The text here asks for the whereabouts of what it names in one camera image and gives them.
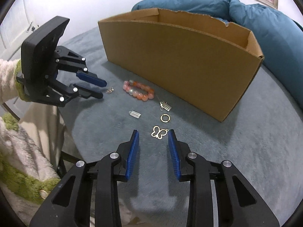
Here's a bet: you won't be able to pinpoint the blue duvet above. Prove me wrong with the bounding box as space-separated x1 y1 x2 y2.
131 0 303 103

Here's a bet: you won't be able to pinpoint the person's left forearm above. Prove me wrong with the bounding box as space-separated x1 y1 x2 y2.
0 59 30 104

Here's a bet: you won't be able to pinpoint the brown cardboard box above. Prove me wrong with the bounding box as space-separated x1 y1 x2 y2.
98 8 264 123

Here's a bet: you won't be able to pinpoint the grey bed cover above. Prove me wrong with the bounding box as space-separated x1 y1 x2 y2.
57 26 303 227

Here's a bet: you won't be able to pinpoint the gold butterfly pendant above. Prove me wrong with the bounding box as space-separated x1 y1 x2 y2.
151 126 169 139

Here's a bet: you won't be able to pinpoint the small orange bead bracelet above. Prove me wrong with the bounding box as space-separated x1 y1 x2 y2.
122 80 155 100

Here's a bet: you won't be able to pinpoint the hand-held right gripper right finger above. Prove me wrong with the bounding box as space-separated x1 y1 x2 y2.
168 129 280 227

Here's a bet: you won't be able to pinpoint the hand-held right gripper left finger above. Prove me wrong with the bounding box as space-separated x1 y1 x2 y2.
30 130 140 227

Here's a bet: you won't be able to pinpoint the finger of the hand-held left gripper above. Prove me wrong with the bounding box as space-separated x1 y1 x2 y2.
54 46 108 87
44 76 104 107

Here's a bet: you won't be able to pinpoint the fluffy white green robe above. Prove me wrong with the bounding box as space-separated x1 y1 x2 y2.
0 112 61 218

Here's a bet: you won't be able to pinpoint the person's beige trousers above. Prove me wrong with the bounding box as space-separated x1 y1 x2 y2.
19 103 78 178

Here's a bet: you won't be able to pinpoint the white panelled door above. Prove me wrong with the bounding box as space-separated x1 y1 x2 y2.
0 0 39 62

